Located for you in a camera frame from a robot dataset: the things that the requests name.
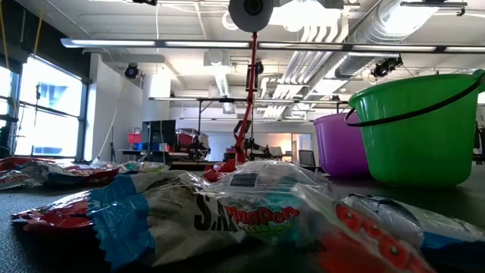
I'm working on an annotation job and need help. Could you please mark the blue silver candy bar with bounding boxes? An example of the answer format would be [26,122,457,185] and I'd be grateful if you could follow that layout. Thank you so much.
[119,160,171,174]
[77,169,247,269]
[343,193,485,273]

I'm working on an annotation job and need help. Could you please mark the red black machine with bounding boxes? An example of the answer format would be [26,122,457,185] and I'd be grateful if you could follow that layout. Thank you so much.
[174,127,211,160]

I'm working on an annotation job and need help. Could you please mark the black office chair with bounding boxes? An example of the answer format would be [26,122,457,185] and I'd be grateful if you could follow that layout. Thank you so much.
[298,149,317,167]

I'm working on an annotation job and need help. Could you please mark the black computer monitor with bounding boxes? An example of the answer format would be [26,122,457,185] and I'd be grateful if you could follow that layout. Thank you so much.
[141,119,177,146]

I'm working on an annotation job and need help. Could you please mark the white ceiling pipes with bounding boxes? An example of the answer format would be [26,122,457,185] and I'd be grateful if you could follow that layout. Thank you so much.
[261,22,349,118]

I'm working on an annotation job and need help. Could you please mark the blue storage bin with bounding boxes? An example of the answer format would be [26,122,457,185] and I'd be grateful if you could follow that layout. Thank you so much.
[133,143,171,152]

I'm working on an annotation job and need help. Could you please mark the purple plastic bucket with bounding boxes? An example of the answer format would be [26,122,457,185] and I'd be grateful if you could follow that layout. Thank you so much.
[313,112,371,179]

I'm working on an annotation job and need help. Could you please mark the black crossbar light strips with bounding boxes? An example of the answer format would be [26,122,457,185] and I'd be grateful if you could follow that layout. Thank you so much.
[60,36,485,54]

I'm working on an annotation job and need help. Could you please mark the black ceiling spotlight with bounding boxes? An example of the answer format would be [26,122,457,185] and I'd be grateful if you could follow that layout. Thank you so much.
[124,62,140,80]
[370,55,405,80]

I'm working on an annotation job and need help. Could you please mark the green plastic bucket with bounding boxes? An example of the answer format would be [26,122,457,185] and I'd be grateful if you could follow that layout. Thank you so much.
[343,68,485,189]

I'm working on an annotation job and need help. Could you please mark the red snack bags far left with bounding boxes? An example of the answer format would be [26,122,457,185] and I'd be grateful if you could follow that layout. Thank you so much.
[43,166,100,189]
[0,169,52,190]

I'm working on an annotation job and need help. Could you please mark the large bright window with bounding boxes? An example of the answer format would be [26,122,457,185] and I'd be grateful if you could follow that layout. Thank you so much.
[0,55,89,160]

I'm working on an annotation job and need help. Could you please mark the black equipment rack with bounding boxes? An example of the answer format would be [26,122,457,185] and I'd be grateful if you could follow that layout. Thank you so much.
[472,120,485,166]

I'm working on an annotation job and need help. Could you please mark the black equipment stand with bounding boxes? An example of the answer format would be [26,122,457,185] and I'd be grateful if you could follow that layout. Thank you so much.
[0,113,20,160]

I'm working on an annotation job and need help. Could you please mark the black overhead frame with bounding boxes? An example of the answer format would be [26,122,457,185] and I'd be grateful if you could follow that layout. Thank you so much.
[148,96,350,132]

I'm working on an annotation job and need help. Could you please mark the clear Ring Pop packet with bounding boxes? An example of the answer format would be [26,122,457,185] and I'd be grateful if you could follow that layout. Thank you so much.
[291,184,437,273]
[196,159,334,246]

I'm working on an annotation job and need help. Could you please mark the black table frame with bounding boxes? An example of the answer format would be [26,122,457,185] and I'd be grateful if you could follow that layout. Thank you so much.
[74,159,327,172]

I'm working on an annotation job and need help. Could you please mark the red camera stand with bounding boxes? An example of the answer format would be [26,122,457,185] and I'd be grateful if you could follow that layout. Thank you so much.
[227,0,275,165]

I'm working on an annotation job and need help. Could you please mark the yellow cable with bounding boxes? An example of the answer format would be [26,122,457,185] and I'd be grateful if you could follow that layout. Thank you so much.
[33,13,43,56]

